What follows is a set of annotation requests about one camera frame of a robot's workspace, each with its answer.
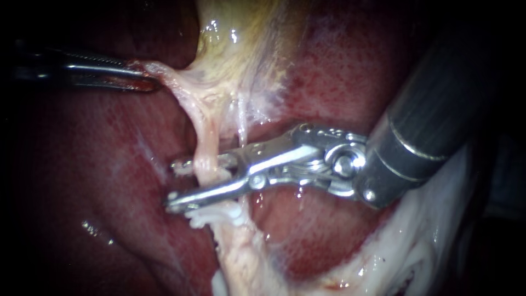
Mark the left arm instrument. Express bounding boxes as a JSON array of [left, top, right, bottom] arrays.
[[12, 40, 70, 83]]

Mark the white clip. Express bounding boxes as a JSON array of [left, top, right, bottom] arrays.
[[201, 204, 248, 221], [185, 213, 244, 230]]

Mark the left arm instrument jaw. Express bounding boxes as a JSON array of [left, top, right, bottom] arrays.
[[60, 49, 147, 79], [68, 75, 162, 93]]

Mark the right arm instrument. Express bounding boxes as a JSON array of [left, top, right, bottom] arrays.
[[237, 122, 452, 210]]

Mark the gallbladder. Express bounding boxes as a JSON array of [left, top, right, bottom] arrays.
[[138, 0, 317, 139]]

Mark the thin tube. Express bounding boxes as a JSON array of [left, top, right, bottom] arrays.
[[190, 103, 231, 214]]

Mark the right arm instrument jaw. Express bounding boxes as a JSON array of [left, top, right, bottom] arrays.
[[165, 177, 256, 214], [171, 152, 249, 174]]

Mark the dark red liver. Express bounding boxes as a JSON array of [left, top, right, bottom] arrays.
[[12, 0, 465, 296]]

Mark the pale fatty tissue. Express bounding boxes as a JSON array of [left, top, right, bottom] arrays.
[[210, 146, 473, 296]]

